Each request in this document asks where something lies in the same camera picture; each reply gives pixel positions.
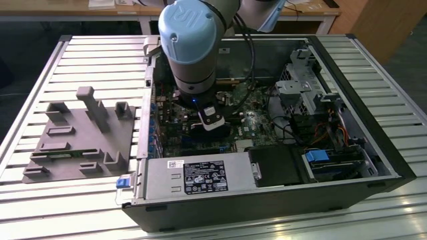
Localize silver finned heatsink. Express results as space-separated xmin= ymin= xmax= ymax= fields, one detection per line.
xmin=234 ymin=139 xmax=256 ymax=151

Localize green motherboard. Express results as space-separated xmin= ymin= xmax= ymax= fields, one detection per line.
xmin=150 ymin=81 xmax=288 ymax=159

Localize black bay shroud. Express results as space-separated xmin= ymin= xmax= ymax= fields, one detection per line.
xmin=246 ymin=145 xmax=306 ymax=188

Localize silver power supply unit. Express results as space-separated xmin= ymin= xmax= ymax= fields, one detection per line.
xmin=138 ymin=152 xmax=260 ymax=201

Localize silver perforated drive cage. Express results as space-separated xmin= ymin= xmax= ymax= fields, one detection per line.
xmin=273 ymin=48 xmax=336 ymax=117

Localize hard disk in blue carrier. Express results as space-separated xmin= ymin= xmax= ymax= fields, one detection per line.
xmin=301 ymin=147 xmax=380 ymax=182

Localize black and silver PC case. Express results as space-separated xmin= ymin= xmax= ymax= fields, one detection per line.
xmin=114 ymin=33 xmax=418 ymax=233

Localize blue case latch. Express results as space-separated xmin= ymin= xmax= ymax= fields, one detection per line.
xmin=114 ymin=175 xmax=132 ymax=190

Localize grey parts rack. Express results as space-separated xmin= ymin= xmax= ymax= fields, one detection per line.
xmin=19 ymin=85 xmax=138 ymax=185

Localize wooden desk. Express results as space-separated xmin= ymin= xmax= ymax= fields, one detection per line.
xmin=0 ymin=0 xmax=342 ymax=36

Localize wooden cabinet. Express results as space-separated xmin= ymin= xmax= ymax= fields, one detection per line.
xmin=328 ymin=0 xmax=427 ymax=66

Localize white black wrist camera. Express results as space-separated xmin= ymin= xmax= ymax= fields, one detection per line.
xmin=196 ymin=104 xmax=228 ymax=133

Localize black looped cable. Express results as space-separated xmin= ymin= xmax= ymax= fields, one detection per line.
xmin=268 ymin=113 xmax=308 ymax=148

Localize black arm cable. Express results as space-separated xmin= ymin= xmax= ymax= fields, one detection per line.
xmin=232 ymin=12 xmax=260 ymax=87

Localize orange yellow power wires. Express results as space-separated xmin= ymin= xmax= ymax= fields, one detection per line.
xmin=310 ymin=119 xmax=354 ymax=153

